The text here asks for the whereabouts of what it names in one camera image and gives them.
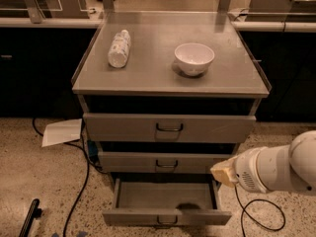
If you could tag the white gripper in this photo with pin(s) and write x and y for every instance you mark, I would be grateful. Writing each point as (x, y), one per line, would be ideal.
(251, 170)

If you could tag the grey bottom drawer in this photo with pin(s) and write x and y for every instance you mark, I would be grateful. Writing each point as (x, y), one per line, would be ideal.
(165, 204)

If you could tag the grey drawer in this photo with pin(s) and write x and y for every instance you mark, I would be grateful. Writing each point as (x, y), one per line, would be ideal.
(165, 204)
(136, 162)
(168, 128)

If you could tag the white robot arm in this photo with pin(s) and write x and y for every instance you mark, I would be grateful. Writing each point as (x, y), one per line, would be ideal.
(289, 168)

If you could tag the grey metal drawer cabinet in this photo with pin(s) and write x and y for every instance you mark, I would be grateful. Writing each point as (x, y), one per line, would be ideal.
(151, 82)

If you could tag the grey middle drawer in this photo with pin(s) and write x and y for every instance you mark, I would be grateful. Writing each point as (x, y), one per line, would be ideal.
(136, 162)

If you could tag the grey top drawer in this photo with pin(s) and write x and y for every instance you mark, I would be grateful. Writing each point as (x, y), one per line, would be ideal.
(168, 128)

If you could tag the white ceramic bowl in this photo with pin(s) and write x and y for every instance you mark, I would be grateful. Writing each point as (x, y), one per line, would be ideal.
(193, 58)

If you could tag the blue box behind cabinet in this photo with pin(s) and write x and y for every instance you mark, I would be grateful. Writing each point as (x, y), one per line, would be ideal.
(92, 149)

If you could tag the white plastic bottle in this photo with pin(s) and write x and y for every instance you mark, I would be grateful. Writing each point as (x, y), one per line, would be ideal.
(119, 51)

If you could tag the white paper sheet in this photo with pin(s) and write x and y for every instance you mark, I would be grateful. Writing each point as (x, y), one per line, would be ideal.
(61, 132)

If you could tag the black bar on floor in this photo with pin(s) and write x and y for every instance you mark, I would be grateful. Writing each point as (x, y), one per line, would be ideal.
(34, 213)

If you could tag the far left metal post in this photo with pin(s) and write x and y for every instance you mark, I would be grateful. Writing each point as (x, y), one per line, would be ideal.
(34, 11)

